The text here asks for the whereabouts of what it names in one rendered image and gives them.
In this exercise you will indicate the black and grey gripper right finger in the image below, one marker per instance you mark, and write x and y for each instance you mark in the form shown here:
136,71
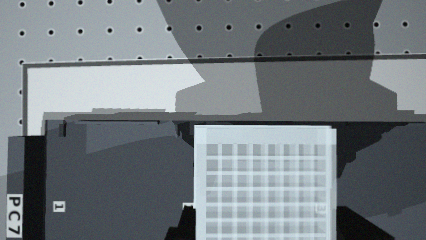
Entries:
352,226

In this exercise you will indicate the white well plate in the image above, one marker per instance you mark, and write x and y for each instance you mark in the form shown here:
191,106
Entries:
259,198

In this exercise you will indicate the dark grey plate carrier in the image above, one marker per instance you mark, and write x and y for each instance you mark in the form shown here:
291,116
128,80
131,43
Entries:
130,179

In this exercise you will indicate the grey perforated metal plate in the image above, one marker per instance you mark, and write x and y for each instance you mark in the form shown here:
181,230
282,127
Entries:
85,30

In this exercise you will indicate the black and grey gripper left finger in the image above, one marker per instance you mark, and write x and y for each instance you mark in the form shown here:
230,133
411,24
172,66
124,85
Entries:
186,229

